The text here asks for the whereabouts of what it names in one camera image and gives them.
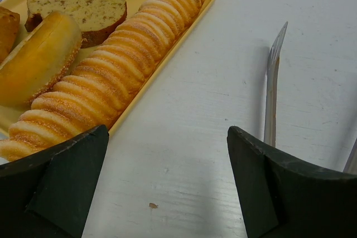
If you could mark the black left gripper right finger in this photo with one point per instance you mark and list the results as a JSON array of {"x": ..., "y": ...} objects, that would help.
[{"x": 283, "y": 196}]

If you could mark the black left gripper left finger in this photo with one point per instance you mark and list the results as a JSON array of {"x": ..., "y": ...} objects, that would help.
[{"x": 49, "y": 193}]

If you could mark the long ridged twisted bread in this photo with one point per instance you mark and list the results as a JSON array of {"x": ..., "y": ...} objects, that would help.
[{"x": 101, "y": 86}]

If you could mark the sesame crusted bun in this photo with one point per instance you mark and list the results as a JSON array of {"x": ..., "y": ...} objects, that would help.
[{"x": 40, "y": 60}]

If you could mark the metal serving tongs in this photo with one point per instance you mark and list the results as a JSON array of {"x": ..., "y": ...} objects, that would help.
[{"x": 269, "y": 137}]

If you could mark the brown bread chunk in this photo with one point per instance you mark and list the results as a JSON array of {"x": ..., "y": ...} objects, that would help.
[{"x": 10, "y": 22}]

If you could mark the sliced seeded bread loaf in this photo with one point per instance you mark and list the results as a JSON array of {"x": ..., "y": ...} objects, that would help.
[{"x": 97, "y": 19}]

